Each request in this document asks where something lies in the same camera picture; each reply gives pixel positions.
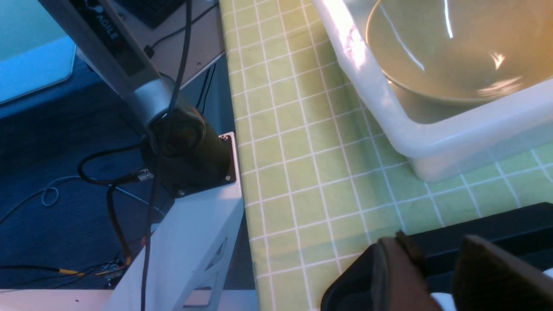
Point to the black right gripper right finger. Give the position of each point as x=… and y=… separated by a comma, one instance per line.
x=487, y=278

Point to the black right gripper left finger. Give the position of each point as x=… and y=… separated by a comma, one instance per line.
x=399, y=276

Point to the white square dish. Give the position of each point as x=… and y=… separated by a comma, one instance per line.
x=446, y=301

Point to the beige noodle bowl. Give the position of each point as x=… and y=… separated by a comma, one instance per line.
x=462, y=51

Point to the black serving tray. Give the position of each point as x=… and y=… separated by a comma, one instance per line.
x=526, y=232

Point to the green checked tablecloth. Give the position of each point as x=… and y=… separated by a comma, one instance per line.
x=321, y=182

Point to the large white plastic tub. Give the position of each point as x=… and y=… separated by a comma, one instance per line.
x=439, y=140

